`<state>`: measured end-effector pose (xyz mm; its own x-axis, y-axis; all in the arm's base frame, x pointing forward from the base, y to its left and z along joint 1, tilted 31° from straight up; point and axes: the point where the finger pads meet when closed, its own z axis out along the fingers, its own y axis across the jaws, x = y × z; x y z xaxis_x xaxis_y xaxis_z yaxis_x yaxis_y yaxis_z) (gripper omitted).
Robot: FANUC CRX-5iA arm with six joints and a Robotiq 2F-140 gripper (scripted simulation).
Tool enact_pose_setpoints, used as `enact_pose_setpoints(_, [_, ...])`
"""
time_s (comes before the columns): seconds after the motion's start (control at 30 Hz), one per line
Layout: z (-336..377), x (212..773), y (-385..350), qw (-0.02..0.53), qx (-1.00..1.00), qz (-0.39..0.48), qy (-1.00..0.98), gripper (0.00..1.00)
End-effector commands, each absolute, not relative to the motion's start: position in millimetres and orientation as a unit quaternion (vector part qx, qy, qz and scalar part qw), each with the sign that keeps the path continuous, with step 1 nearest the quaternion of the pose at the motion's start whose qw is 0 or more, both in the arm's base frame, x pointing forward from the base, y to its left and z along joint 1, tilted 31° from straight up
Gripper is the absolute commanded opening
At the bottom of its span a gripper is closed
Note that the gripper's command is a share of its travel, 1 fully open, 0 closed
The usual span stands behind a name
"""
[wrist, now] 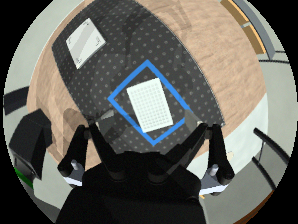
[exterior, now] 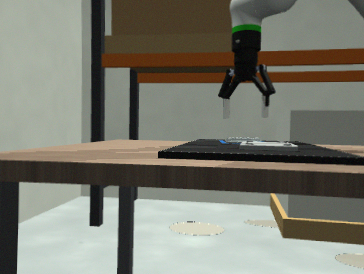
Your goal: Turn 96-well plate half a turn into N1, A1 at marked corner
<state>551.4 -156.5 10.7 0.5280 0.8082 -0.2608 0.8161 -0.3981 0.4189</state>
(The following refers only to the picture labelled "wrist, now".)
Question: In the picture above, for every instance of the blue tape outline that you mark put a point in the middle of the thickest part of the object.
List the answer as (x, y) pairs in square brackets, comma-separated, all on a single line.
[(165, 82)]

